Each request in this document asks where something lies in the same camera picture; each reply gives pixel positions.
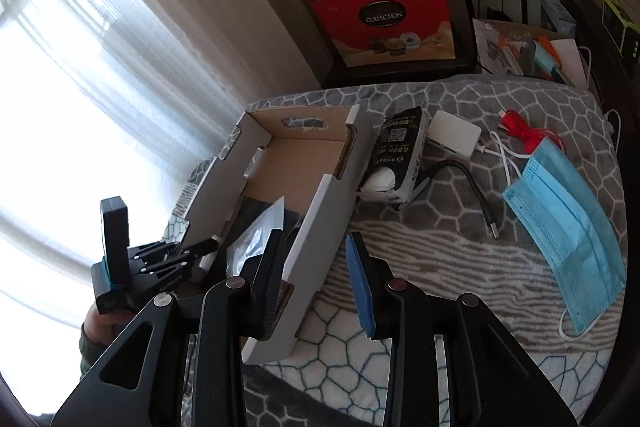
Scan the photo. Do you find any thin white wall cable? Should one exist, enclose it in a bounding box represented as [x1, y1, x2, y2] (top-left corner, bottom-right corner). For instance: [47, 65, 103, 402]
[579, 47, 594, 88]

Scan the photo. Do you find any black printed packet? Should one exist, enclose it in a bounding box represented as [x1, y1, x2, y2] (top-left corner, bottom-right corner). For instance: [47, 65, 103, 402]
[356, 106, 430, 210]

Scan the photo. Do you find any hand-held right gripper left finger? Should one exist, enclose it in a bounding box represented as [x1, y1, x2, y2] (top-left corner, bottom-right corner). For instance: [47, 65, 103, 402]
[50, 229, 301, 427]

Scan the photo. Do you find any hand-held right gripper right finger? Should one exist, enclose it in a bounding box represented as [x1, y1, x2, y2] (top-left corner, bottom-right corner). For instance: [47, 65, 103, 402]
[345, 232, 586, 427]

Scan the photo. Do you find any small grey white carton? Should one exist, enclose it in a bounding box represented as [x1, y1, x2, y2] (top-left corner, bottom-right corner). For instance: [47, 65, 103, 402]
[540, 0, 578, 35]

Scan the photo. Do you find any teal tube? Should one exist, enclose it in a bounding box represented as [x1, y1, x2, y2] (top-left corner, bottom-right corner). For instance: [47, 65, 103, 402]
[532, 44, 556, 78]

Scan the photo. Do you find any red cable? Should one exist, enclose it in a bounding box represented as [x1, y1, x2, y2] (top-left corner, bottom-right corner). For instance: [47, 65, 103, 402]
[497, 108, 566, 155]

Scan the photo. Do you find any open brown cardboard box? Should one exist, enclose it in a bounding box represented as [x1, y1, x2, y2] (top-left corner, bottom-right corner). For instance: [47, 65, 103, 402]
[472, 18, 588, 88]

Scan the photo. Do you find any white cable loop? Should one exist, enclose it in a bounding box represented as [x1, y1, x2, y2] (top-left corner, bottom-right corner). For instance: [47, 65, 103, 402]
[604, 108, 624, 138]

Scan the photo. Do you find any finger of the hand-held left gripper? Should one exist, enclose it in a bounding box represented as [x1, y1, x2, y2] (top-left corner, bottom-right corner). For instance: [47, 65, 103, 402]
[170, 239, 221, 270]
[132, 241, 181, 258]

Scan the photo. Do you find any blue face mask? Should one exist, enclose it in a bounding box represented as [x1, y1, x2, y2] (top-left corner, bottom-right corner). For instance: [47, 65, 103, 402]
[501, 138, 628, 340]

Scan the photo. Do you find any white cardboard box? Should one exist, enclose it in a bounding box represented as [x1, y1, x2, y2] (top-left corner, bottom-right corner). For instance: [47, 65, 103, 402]
[182, 104, 361, 365]

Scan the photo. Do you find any red gift bag with pastries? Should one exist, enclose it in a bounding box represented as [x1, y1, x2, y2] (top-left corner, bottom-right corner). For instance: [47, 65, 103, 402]
[309, 0, 457, 68]

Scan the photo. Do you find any person's left hand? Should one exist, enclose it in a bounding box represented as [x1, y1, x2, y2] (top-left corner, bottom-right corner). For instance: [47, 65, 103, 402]
[82, 307, 135, 344]

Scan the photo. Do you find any yellow-green device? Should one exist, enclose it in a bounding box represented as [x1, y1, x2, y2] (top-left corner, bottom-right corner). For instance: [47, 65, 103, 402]
[602, 0, 640, 58]

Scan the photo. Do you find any person's left forearm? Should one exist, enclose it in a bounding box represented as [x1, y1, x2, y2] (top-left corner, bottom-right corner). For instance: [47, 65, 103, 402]
[79, 324, 108, 380]

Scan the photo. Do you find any sheer white curtain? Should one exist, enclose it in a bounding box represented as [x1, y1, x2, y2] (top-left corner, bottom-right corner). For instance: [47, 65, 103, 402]
[0, 0, 326, 343]

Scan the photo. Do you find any short black cable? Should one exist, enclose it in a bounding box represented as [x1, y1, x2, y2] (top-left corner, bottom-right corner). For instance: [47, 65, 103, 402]
[422, 159, 501, 239]

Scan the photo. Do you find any white charger block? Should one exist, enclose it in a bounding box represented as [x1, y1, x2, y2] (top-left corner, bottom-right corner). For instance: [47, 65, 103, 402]
[427, 109, 483, 155]

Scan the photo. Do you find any white charger cable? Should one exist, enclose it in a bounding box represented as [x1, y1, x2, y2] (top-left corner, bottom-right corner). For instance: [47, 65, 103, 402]
[477, 129, 526, 188]

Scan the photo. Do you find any clear plastic bag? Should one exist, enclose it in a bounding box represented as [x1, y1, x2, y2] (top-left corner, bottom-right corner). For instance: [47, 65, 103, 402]
[225, 207, 286, 278]

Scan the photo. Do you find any dark plastic pouch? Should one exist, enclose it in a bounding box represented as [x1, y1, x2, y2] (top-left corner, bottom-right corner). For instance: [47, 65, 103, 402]
[239, 196, 301, 248]

